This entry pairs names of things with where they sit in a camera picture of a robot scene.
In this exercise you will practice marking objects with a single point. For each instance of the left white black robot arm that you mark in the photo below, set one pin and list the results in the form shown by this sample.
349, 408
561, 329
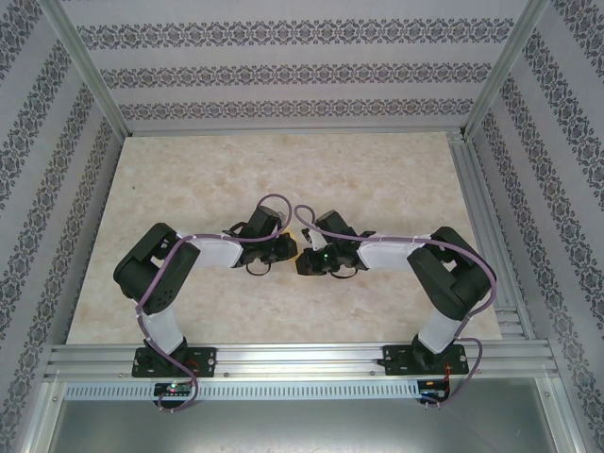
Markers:
214, 252

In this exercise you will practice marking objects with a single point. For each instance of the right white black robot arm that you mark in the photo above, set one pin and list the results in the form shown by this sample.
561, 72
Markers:
382, 255

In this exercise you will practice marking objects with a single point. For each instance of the grey metal sheet shelf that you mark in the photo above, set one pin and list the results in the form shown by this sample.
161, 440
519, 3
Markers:
302, 429

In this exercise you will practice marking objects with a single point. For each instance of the long aluminium mounting rail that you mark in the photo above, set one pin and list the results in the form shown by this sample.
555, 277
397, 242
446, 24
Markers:
302, 361

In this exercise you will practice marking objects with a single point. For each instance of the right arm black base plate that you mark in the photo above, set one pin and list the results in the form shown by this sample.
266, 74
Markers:
396, 361

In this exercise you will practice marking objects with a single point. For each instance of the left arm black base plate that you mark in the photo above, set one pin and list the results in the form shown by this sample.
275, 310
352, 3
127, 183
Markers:
205, 361

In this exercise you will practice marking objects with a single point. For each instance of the aluminium side rail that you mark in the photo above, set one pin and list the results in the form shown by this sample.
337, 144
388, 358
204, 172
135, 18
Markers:
477, 198

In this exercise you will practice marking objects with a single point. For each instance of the aluminium frame post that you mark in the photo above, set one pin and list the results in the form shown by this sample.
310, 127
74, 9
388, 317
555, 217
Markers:
505, 66
89, 71

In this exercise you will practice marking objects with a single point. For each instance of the aluminium frame bar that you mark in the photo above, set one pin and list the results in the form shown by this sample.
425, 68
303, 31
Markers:
564, 420
42, 420

